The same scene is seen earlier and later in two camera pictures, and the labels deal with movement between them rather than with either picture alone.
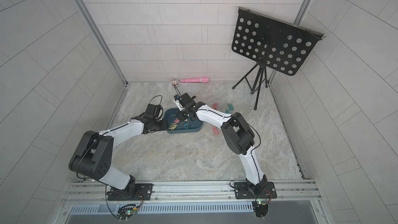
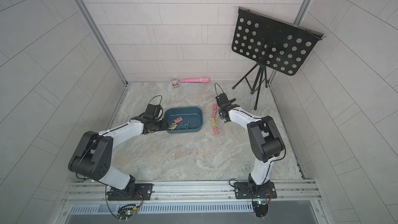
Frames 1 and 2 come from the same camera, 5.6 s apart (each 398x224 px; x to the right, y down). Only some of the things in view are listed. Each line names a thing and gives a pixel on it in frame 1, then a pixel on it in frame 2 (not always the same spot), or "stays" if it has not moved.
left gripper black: x=165 y=125 stays
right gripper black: x=181 y=115 -> x=222 y=112
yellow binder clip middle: x=172 y=126 stays
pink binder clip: x=215 y=130 stays
